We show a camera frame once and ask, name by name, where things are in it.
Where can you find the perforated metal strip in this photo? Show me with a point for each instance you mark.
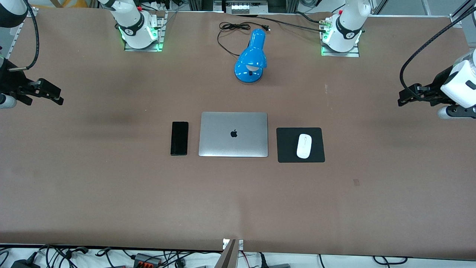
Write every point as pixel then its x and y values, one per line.
pixel 16 37

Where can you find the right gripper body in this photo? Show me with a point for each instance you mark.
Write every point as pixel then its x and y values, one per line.
pixel 8 82

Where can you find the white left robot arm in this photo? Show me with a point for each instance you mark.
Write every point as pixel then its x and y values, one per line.
pixel 347 26

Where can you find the silver laptop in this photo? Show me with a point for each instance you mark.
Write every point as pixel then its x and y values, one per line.
pixel 223 145

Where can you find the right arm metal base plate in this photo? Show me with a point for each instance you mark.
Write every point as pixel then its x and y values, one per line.
pixel 143 49

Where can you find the black smartphone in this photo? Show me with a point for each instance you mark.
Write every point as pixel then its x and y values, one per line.
pixel 179 138

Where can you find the small metal bracket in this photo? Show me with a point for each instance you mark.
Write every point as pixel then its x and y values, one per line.
pixel 240 244

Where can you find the black plug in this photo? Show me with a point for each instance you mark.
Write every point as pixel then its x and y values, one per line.
pixel 263 260

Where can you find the blue desk lamp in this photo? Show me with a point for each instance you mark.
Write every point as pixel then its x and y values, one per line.
pixel 251 56

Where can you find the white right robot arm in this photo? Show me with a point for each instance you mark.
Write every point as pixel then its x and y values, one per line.
pixel 132 22

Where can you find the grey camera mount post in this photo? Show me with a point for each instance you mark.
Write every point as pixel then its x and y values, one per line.
pixel 228 258

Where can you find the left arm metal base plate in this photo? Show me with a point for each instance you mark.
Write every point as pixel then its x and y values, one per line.
pixel 340 54

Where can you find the black power adapter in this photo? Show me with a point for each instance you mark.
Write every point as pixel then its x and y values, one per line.
pixel 24 264

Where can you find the white computer mouse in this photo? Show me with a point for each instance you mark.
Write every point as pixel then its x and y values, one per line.
pixel 304 146

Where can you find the aluminium profile rail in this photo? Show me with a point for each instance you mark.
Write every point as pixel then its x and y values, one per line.
pixel 455 19

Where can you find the grey power strip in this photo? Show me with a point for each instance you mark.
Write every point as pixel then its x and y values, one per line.
pixel 243 8

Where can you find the black connector block orange levers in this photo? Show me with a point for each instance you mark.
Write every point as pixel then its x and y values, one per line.
pixel 145 258

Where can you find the black mouse pad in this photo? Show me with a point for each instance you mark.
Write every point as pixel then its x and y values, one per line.
pixel 286 149

